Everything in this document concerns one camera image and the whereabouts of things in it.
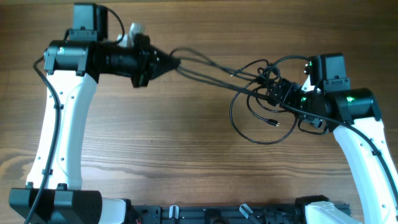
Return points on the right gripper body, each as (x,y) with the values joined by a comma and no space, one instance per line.
(295,96)

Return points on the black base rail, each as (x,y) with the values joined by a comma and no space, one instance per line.
(270,214)

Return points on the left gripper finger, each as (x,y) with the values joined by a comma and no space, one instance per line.
(160,69)
(166,61)

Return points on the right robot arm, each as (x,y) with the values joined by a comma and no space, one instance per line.
(355,119)

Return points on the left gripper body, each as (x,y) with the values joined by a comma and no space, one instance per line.
(135,63)

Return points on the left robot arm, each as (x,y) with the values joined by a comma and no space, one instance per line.
(53,190)

